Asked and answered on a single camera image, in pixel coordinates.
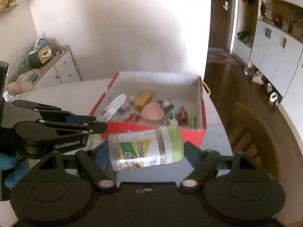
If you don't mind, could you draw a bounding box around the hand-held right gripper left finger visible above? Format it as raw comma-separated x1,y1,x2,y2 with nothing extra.
37,142,118,191

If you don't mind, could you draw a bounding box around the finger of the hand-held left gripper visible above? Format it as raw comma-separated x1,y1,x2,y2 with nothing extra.
12,100,98,123
14,120,108,136

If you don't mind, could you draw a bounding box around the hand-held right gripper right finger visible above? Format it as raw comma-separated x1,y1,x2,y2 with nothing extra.
179,141,268,191

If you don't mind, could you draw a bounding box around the white tube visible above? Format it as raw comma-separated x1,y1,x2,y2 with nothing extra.
96,94,127,123

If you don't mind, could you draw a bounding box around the orange toy figure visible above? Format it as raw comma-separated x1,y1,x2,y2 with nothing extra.
123,114,143,124

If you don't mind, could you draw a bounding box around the green lid plastic jar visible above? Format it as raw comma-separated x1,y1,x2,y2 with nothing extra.
107,125,186,172

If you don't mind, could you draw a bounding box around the pink plastic dish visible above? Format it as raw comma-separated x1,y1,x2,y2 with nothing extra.
141,101,166,122

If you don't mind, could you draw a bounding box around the yellow toy block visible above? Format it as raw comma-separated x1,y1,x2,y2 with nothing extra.
134,91,153,111

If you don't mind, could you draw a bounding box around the red cardboard box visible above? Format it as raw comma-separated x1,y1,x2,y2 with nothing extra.
88,71,208,148

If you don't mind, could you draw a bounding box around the person's left hand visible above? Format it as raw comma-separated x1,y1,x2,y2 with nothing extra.
0,151,30,190

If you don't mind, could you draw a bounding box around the red toy figure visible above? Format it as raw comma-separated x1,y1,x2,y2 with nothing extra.
178,106,189,125

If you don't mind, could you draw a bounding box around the small white sideboard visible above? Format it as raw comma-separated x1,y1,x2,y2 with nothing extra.
7,45,82,93

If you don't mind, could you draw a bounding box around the white blue packet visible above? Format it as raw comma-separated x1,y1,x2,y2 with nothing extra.
2,92,16,103

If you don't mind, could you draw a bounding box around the brown paper bag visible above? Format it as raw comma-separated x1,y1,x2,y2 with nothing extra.
6,80,36,96

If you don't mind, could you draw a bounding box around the clear plastic bag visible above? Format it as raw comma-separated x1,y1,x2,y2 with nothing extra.
17,69,40,82

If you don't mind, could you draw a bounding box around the wooden chair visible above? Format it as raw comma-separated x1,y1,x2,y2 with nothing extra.
228,101,294,185

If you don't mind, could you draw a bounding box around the teal tissue box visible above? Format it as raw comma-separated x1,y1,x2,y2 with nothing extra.
28,39,53,67

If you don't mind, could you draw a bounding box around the silver white shoes pair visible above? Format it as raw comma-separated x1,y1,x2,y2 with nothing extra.
269,92,282,107

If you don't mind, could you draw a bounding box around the beige pink shoe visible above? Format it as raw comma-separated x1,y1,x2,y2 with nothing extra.
252,72,265,85

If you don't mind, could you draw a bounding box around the patterned door rug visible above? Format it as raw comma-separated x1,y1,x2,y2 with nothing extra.
206,48,231,63

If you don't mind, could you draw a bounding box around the grey shoes pair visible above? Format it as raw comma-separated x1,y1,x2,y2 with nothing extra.
245,61,255,76

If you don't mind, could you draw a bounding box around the dark shoes pair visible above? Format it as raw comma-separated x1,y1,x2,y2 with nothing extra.
236,31,253,44

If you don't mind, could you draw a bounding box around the brown door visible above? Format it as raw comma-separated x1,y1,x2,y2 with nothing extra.
210,0,234,50

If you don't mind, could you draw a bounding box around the row of shelf ornaments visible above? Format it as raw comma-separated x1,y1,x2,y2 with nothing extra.
259,0,303,37

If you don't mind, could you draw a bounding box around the white wooden wall cabinet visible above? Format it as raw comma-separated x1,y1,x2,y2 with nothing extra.
230,0,303,114

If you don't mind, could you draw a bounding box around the wooden wall shelf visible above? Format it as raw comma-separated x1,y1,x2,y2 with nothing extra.
0,3,20,16

